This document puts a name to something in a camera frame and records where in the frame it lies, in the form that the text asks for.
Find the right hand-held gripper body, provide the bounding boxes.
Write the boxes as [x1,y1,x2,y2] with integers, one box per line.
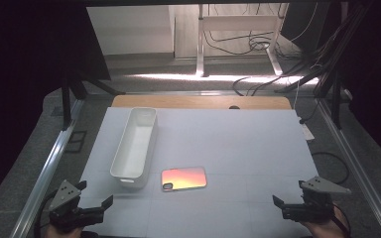
[281,176,352,223]

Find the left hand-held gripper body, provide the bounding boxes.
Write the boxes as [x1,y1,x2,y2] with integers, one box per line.
[48,178,105,232]

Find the white plastic bin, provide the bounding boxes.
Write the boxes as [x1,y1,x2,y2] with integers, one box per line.
[109,106,159,190]

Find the iridescent orange phone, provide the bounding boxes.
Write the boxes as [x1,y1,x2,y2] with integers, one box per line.
[161,166,208,192]

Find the person's left hand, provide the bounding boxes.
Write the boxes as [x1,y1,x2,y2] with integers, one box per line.
[44,224,83,238]

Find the person's right hand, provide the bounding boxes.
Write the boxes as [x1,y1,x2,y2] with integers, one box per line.
[299,217,348,238]

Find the white power strip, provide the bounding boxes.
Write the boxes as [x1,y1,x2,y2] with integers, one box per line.
[299,115,317,143]

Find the white table cover sheet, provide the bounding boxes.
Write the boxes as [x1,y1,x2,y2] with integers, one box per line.
[78,106,320,238]

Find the black metal stand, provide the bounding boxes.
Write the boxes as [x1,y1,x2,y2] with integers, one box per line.
[274,63,345,131]
[61,70,127,131]

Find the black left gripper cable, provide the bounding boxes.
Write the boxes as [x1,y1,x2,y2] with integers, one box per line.
[33,189,59,238]

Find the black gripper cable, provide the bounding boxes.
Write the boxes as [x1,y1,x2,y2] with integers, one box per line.
[330,201,352,238]
[33,189,59,238]

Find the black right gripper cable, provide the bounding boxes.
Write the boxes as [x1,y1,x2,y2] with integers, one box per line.
[330,201,352,238]

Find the aluminium frame rail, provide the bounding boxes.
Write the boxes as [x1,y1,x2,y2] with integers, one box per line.
[9,98,86,238]
[316,98,381,238]

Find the black looped floor cable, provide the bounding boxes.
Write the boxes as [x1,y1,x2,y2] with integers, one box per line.
[311,151,350,185]

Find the black floor cables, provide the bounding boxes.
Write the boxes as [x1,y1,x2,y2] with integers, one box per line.
[232,75,281,97]

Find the black cables under desk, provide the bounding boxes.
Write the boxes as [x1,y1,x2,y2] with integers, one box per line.
[202,29,304,61]

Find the white desk frame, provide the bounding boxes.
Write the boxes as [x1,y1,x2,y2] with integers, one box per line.
[195,3,290,78]

